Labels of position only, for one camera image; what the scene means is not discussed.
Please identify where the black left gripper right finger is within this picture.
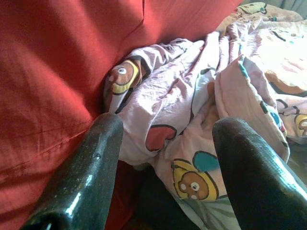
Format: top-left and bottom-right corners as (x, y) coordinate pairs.
(212, 116), (307, 230)

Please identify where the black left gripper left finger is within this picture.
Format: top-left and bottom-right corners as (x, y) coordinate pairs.
(20, 112), (124, 230)

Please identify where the pink cartoon print blanket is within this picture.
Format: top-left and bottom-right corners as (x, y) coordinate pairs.
(103, 1), (307, 230)

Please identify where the large red pillow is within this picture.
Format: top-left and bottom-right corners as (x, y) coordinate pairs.
(0, 0), (244, 230)

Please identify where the grey striped curtain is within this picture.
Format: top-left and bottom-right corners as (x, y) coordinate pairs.
(279, 0), (307, 17)

